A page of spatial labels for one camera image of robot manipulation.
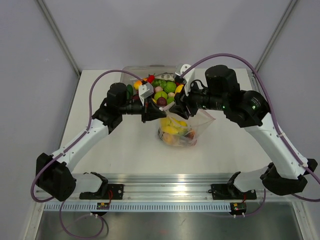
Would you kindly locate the orange yellow toy mango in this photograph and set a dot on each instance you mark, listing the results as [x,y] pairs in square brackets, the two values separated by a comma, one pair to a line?
[137,84]

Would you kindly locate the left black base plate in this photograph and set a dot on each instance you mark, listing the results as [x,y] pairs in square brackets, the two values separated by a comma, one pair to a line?
[105,192]

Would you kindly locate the green toy custard apple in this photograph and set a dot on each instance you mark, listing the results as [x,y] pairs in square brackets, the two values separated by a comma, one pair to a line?
[169,87]

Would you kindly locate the aluminium mounting rail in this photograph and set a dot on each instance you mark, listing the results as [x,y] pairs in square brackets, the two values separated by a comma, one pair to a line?
[166,187]

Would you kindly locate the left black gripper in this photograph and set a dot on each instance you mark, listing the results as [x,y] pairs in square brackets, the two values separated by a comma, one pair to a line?
[152,112]

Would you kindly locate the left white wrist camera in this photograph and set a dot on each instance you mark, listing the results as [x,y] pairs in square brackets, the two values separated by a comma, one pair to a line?
[145,91]

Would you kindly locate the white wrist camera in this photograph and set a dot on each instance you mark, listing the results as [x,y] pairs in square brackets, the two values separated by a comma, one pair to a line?
[184,74]
[145,91]

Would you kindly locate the yellow toy banana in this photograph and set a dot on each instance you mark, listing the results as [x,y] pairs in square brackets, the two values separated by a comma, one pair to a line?
[173,126]

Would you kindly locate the clear plastic food container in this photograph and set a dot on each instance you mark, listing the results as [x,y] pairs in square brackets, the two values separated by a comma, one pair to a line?
[162,75]

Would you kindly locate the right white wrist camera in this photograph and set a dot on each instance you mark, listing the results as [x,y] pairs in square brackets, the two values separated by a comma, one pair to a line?
[184,74]

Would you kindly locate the red toy chili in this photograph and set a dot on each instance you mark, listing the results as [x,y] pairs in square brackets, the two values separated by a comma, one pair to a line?
[150,78]

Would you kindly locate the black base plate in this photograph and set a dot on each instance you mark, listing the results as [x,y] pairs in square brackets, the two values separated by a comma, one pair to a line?
[223,191]
[105,192]

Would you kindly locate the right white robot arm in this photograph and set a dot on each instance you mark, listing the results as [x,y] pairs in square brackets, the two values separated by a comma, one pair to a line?
[286,174]

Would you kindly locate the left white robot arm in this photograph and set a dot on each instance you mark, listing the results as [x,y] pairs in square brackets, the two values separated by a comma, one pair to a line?
[54,172]

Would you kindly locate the clear zip top bag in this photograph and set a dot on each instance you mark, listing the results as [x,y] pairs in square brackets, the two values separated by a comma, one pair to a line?
[197,125]

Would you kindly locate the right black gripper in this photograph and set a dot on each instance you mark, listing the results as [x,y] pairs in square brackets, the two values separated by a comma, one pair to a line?
[182,100]

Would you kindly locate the white slotted cable duct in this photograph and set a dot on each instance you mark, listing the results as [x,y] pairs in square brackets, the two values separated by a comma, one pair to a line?
[139,207]

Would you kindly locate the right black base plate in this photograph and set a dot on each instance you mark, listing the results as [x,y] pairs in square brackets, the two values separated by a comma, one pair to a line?
[223,191]

